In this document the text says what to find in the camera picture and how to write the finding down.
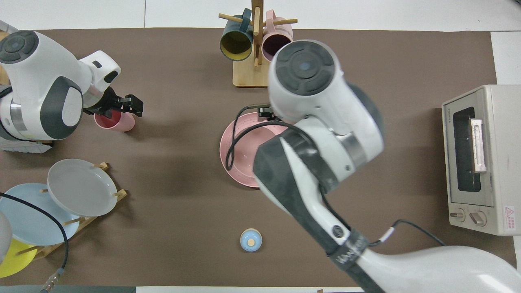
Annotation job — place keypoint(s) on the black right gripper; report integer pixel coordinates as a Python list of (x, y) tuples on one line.
[(266, 113)]

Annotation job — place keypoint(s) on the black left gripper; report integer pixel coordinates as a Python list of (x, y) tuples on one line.
[(106, 103)]

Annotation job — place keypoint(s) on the pink cup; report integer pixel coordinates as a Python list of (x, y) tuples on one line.
[(122, 123)]

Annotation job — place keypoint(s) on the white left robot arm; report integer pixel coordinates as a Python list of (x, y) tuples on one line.
[(40, 81)]

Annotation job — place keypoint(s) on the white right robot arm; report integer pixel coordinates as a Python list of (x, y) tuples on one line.
[(317, 122)]

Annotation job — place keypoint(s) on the brown table mat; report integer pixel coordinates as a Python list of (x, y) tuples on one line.
[(171, 122)]

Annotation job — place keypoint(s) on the wooden mug tree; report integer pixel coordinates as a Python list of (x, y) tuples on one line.
[(248, 75)]

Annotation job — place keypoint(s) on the pink plate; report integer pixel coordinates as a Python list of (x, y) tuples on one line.
[(240, 158)]

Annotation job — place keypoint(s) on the pale pink mug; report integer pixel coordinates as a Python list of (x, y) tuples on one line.
[(276, 44)]

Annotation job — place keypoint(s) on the dark teal mug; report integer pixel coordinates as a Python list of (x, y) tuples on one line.
[(236, 44)]

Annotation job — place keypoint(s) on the wooden plate rack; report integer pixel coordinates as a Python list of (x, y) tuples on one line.
[(120, 194)]

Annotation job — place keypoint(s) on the grey plate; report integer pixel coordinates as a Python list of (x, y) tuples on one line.
[(81, 187)]

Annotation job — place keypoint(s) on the white patterned cloth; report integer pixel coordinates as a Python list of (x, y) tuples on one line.
[(20, 145)]

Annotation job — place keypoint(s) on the light blue plate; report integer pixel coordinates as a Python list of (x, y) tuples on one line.
[(28, 215)]

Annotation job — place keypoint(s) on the yellow plate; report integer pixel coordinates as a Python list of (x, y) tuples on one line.
[(16, 260)]

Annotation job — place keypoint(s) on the cream toaster oven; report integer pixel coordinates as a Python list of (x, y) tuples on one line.
[(488, 158)]

